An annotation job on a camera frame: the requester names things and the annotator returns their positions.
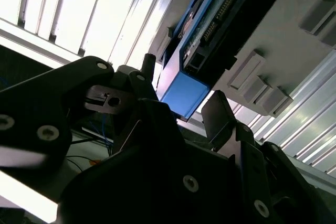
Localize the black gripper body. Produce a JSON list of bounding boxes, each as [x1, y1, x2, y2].
[[56, 140, 253, 224]]

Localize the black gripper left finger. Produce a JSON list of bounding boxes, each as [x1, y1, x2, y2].
[[0, 53, 204, 197]]

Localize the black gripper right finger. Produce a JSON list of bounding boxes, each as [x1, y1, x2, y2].
[[201, 89, 336, 224]]

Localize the hard disk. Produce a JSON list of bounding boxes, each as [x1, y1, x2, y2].
[[154, 0, 293, 122]]

